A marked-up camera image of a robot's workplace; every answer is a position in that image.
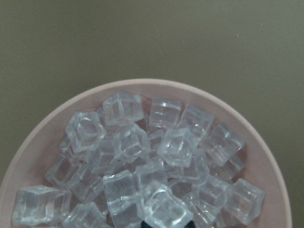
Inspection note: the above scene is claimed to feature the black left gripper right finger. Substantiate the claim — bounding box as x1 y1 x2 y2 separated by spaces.
184 220 195 228

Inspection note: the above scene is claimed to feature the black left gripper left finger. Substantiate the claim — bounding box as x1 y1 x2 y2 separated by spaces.
141 221 152 228

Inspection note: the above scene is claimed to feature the pile of clear ice cubes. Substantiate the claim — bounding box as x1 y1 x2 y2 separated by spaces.
12 92 265 228

